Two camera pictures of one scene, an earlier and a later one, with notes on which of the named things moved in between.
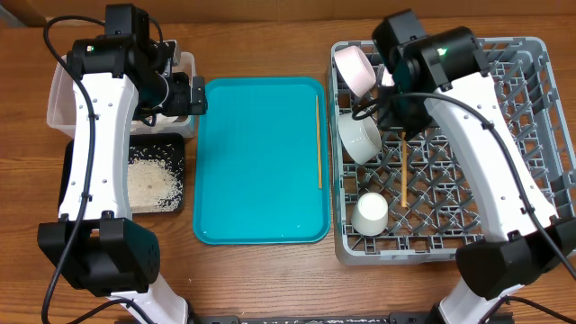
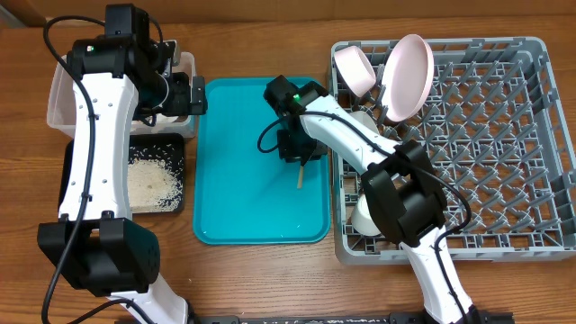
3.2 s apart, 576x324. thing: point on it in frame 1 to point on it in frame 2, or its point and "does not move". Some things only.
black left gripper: (185, 103) does not move
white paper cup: (370, 216) does not move
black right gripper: (402, 124) to (297, 150)
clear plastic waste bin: (60, 105) does not move
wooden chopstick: (319, 146) to (300, 182)
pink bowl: (356, 68) does not move
